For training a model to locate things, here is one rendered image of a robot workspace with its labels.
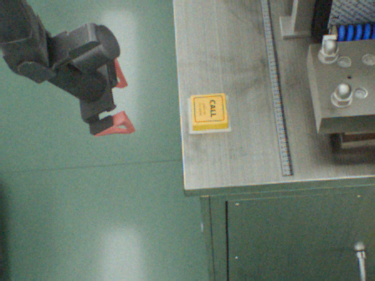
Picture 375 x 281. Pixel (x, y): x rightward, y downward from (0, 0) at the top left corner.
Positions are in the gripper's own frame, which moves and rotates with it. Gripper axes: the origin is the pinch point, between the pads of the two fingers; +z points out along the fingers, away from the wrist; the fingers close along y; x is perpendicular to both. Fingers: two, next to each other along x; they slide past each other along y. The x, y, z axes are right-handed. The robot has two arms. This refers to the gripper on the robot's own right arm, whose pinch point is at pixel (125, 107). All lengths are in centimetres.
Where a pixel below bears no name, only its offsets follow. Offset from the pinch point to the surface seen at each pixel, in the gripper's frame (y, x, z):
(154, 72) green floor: 77, 45, 95
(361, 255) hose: -17, -13, 73
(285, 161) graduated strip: -9.5, -17.1, 26.5
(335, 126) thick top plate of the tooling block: -8.8, -29.2, 22.5
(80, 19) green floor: 106, 66, 83
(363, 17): 9.9, -40.2, 22.9
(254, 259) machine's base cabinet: -13, 10, 62
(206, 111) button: 3.3, -6.9, 18.0
